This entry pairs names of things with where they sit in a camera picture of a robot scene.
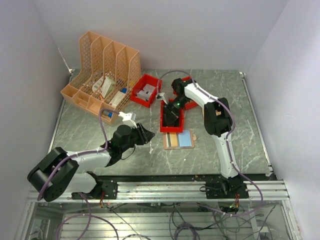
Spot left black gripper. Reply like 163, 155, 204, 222
120, 122, 155, 153

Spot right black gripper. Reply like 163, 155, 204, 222
162, 96, 190, 126

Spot red bin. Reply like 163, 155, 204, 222
171, 76, 198, 110
130, 73, 162, 108
159, 100, 185, 133

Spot gold striped card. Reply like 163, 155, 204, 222
167, 132, 179, 148

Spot tan leather card holder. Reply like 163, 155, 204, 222
162, 129, 197, 150

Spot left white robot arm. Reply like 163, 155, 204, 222
27, 123, 155, 202

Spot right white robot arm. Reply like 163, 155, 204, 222
162, 78, 238, 198

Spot grey white boxes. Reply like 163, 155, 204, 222
136, 84, 156, 102

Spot blue capped bottle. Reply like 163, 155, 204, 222
102, 110, 113, 118

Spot red white box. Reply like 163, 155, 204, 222
109, 91, 126, 108

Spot green white box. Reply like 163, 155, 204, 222
99, 76, 115, 98

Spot white labelled packet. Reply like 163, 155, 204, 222
92, 76, 104, 92

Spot peach mesh file organizer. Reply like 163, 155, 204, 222
61, 31, 141, 125

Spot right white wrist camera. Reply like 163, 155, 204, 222
156, 92, 165, 101

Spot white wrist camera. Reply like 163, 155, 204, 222
118, 111, 137, 129
156, 92, 165, 101

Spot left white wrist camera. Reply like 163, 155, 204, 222
118, 111, 137, 129

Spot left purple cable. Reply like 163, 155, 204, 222
36, 107, 121, 240

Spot aluminium rail frame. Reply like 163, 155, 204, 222
22, 181, 301, 240

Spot tangled floor cables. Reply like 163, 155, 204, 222
57, 198, 283, 240

